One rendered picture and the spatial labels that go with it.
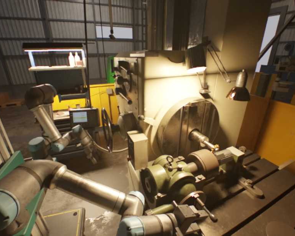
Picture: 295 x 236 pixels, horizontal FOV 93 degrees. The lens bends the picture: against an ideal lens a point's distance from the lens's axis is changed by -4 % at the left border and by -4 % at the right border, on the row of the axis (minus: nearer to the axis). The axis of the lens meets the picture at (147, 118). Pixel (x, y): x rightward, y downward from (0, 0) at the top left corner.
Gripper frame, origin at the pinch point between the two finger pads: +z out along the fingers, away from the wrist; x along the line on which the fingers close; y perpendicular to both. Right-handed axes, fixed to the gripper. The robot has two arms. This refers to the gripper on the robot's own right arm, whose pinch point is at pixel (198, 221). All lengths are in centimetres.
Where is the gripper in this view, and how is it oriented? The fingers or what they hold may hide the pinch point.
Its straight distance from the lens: 69.1
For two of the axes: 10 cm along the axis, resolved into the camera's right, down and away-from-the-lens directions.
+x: -4.0, 9.0, 1.9
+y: -4.1, -3.6, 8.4
